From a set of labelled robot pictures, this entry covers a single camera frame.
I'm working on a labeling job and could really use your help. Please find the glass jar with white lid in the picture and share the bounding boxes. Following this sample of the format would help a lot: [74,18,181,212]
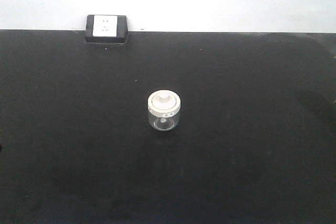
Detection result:
[148,90,181,132]

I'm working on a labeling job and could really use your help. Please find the black power socket box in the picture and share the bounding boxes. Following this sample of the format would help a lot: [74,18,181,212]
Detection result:
[85,15,129,44]

